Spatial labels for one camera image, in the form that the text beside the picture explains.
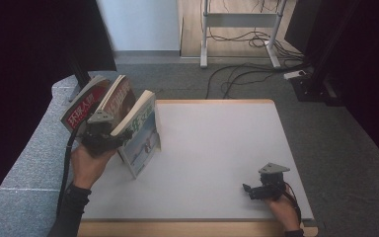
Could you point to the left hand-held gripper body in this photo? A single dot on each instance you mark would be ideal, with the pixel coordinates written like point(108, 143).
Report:
point(98, 140)

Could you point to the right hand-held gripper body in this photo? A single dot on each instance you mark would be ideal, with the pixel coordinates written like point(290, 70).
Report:
point(271, 187)

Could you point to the white book green title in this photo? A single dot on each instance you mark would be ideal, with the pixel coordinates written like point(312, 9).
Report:
point(141, 144)

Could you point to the red orange cover magazine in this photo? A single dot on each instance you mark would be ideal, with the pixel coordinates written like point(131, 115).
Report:
point(125, 102)

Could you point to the portrait cover magazine red banner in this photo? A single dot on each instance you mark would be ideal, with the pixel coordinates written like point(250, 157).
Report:
point(79, 113)

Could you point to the person's right hand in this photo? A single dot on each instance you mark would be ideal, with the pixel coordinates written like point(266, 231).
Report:
point(286, 214)

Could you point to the person's left hand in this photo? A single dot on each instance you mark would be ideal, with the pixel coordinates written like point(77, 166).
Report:
point(89, 169)

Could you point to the black curtain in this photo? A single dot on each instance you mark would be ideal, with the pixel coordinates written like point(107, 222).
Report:
point(19, 65)
point(375, 82)

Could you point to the white power strip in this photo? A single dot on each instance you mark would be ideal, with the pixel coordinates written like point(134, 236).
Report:
point(294, 74)

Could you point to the black stand with base plate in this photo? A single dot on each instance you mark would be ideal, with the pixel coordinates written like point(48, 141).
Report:
point(312, 89)
point(79, 70)

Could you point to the white metal desk frame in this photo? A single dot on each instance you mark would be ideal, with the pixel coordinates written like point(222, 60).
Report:
point(240, 19)

